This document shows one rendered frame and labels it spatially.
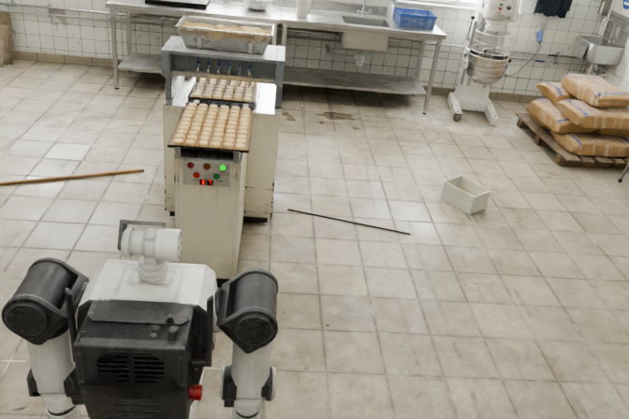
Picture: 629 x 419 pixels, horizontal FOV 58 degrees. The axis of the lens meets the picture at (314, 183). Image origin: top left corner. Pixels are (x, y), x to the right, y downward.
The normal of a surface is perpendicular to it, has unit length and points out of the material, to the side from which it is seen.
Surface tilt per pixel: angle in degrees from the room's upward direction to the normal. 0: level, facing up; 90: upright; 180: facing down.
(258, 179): 90
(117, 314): 0
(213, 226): 90
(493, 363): 0
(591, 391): 0
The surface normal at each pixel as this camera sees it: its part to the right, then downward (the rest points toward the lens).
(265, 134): 0.04, 0.47
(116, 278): 0.11, -0.88
